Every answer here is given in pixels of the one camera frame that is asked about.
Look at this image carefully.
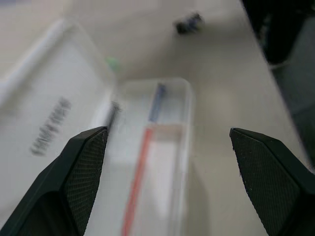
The small dark clip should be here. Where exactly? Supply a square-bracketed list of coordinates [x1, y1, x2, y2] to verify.
[173, 10, 205, 35]

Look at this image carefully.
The dark furniture beside table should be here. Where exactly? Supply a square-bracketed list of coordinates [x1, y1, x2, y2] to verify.
[240, 0, 315, 174]

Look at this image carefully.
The translucent white pencil case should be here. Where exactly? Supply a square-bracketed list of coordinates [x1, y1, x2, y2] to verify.
[0, 19, 193, 236]

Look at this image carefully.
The red marker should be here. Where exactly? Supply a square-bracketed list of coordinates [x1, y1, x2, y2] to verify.
[121, 127, 154, 236]

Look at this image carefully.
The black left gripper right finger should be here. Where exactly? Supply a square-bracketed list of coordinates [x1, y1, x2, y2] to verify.
[229, 127, 315, 236]

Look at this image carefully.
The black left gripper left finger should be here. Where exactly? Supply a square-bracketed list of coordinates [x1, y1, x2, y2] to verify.
[0, 126, 109, 236]

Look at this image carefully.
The black marker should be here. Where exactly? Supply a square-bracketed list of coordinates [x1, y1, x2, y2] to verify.
[107, 100, 122, 129]

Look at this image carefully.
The blue marker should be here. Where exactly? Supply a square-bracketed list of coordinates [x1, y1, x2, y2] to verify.
[148, 83, 167, 123]

